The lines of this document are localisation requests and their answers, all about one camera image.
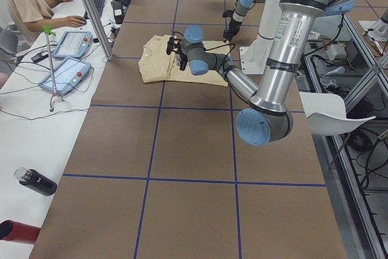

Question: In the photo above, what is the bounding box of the red water bottle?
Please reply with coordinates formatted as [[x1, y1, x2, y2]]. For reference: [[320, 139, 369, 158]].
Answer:
[[1, 220, 41, 244]]

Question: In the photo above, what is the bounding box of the far blue teach pendant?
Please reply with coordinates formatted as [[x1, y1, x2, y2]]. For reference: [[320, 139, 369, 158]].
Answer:
[[52, 31, 93, 59]]

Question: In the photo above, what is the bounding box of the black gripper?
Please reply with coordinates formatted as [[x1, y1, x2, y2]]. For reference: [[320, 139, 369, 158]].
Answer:
[[223, 18, 242, 44], [176, 52, 188, 71]]

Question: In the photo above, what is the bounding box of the white plastic chair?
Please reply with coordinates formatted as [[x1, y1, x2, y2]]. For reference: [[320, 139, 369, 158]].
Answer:
[[299, 92, 376, 136]]

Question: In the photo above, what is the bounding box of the near blue teach pendant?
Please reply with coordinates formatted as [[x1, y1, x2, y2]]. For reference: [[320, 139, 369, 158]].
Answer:
[[54, 57, 92, 95]]

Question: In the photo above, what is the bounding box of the cream long-sleeve printed shirt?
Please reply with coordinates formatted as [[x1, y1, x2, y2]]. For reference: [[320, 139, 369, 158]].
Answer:
[[138, 35, 228, 87]]

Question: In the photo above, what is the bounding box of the black computer keyboard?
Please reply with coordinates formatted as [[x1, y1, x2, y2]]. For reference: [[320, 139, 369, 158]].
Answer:
[[93, 0, 106, 17]]

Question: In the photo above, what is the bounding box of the person right hand on mouse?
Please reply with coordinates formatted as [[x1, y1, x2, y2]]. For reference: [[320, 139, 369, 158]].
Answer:
[[66, 16, 85, 28]]

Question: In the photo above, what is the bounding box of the seated person beige shirt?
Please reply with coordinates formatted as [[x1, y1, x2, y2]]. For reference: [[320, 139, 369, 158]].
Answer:
[[6, 0, 68, 45]]

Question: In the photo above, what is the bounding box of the black computer mouse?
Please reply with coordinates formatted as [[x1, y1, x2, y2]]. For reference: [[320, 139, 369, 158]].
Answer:
[[78, 18, 87, 25]]

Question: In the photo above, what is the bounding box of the blue teach pendant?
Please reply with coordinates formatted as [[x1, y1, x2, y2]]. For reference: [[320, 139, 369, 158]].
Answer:
[[52, 31, 93, 59], [54, 57, 92, 95]]

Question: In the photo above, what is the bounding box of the black water bottle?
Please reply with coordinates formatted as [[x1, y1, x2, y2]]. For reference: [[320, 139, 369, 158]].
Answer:
[[14, 167, 57, 196]]

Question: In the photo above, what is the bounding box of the aluminium frame post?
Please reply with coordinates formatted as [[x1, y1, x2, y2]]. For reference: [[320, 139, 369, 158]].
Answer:
[[82, 0, 113, 61]]

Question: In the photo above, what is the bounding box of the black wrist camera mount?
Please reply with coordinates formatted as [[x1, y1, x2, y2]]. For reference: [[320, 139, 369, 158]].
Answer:
[[222, 10, 234, 18]]

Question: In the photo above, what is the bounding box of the green clip metal stand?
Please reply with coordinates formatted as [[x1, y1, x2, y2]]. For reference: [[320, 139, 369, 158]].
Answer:
[[42, 25, 64, 113]]

